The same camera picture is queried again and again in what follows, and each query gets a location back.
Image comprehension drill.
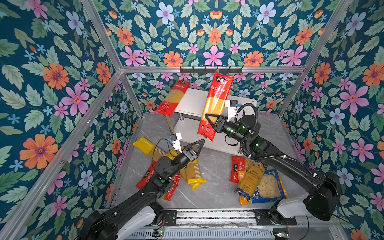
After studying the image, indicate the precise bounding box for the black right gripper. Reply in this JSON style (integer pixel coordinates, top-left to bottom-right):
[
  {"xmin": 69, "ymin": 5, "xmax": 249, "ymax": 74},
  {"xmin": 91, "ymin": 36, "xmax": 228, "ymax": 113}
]
[{"xmin": 206, "ymin": 113, "xmax": 250, "ymax": 148}]

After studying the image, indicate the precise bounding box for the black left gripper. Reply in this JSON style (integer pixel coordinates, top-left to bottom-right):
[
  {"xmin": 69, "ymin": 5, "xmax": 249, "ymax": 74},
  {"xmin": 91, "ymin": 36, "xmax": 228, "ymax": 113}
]
[{"xmin": 167, "ymin": 138, "xmax": 204, "ymax": 180}]

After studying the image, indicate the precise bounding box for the red spaghetti bag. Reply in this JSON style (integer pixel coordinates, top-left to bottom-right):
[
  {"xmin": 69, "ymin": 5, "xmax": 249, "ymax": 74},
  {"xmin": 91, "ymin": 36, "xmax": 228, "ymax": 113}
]
[
  {"xmin": 155, "ymin": 80, "xmax": 190, "ymax": 117},
  {"xmin": 198, "ymin": 72, "xmax": 234, "ymax": 141}
]

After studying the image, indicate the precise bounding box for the yellow Pastatime spaghetti bag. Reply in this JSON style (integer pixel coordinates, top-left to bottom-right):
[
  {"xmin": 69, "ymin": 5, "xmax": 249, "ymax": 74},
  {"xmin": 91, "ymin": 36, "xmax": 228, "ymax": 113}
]
[{"xmin": 180, "ymin": 160, "xmax": 206, "ymax": 191}]

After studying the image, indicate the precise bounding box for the amber blue spaghetti bag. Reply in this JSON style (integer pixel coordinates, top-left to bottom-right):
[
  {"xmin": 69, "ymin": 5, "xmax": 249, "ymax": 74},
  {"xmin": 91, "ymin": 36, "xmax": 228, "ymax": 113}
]
[{"xmin": 236, "ymin": 162, "xmax": 266, "ymax": 201}]

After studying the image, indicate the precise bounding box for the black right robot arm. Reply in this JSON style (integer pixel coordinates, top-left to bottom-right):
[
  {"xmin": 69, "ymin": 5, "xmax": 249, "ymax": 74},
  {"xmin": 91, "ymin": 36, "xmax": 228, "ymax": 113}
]
[{"xmin": 205, "ymin": 114, "xmax": 340, "ymax": 225}]

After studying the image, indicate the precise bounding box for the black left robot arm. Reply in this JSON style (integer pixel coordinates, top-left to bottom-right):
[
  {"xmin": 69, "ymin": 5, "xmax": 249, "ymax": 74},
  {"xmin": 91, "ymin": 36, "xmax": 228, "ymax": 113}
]
[{"xmin": 75, "ymin": 139, "xmax": 205, "ymax": 240}]

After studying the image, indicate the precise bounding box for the white two-tier shelf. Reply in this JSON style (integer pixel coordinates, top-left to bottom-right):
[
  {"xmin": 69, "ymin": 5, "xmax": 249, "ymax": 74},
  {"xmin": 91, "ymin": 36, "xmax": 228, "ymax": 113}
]
[{"xmin": 173, "ymin": 89, "xmax": 260, "ymax": 156}]

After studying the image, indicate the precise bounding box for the small red pasta bag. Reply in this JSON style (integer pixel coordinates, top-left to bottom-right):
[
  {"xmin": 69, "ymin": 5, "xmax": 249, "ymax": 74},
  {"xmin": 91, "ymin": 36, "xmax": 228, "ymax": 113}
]
[{"xmin": 230, "ymin": 156, "xmax": 246, "ymax": 184}]

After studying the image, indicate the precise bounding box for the blue orange pasta bag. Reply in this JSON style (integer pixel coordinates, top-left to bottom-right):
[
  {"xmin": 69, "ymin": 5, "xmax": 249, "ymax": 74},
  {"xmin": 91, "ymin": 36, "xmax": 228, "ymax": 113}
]
[{"xmin": 240, "ymin": 169, "xmax": 289, "ymax": 206}]

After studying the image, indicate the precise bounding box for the red macaroni bag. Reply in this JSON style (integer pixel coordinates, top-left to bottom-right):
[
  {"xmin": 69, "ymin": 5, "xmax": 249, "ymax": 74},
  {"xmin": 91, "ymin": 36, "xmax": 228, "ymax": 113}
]
[{"xmin": 136, "ymin": 162, "xmax": 182, "ymax": 201}]

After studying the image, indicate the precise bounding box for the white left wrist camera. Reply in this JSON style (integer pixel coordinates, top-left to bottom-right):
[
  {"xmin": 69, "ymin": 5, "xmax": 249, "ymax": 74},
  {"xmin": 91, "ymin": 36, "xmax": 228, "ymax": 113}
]
[{"xmin": 170, "ymin": 133, "xmax": 182, "ymax": 153}]

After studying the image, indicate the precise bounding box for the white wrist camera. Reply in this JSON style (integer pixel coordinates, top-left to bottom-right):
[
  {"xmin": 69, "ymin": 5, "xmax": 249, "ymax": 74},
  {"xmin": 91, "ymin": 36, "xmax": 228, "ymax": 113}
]
[
  {"xmin": 170, "ymin": 133, "xmax": 182, "ymax": 153},
  {"xmin": 225, "ymin": 100, "xmax": 238, "ymax": 122}
]

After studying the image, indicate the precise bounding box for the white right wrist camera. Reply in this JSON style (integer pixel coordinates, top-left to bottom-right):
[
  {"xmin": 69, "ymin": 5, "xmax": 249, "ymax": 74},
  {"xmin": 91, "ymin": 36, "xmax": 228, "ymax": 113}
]
[{"xmin": 225, "ymin": 100, "xmax": 238, "ymax": 122}]

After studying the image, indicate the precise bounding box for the black hook rail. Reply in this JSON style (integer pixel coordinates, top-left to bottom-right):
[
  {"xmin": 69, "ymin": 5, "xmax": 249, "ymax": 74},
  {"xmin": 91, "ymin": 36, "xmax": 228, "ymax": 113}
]
[{"xmin": 179, "ymin": 66, "xmax": 243, "ymax": 75}]

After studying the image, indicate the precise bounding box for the aluminium front rail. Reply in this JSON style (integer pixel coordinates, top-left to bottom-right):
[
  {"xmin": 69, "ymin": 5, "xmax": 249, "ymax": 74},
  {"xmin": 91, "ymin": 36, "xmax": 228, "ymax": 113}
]
[{"xmin": 89, "ymin": 207, "xmax": 340, "ymax": 229}]

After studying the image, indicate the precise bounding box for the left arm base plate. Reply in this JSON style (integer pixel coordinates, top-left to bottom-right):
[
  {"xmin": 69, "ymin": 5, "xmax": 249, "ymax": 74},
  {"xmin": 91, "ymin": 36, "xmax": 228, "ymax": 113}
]
[{"xmin": 151, "ymin": 210, "xmax": 178, "ymax": 227}]

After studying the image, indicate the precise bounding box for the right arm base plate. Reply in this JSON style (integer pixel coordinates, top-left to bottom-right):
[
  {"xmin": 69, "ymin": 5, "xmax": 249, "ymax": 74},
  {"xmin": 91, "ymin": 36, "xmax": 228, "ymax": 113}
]
[{"xmin": 252, "ymin": 209, "xmax": 297, "ymax": 226}]

